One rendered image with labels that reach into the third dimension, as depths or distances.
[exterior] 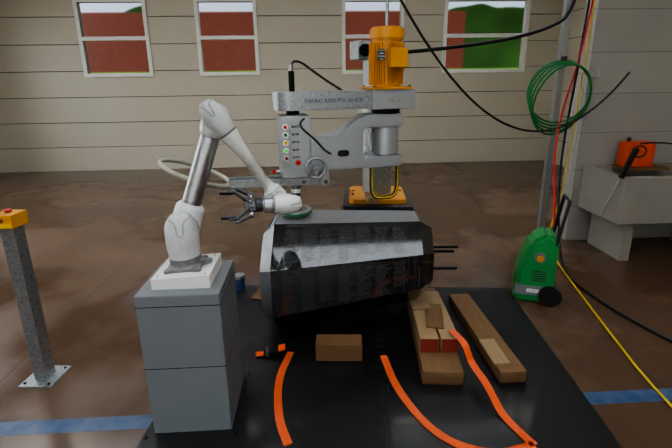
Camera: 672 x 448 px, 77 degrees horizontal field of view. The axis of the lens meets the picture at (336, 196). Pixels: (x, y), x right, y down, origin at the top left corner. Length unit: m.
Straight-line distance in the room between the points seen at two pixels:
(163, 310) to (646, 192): 4.23
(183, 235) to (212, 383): 0.77
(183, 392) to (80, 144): 8.21
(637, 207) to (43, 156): 10.11
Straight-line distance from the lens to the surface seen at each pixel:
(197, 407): 2.51
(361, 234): 2.85
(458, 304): 3.48
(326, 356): 2.91
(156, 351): 2.36
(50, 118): 10.40
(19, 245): 2.99
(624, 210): 4.81
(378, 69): 2.95
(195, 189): 2.34
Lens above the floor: 1.77
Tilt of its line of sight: 15 degrees down
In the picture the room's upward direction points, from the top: 1 degrees counter-clockwise
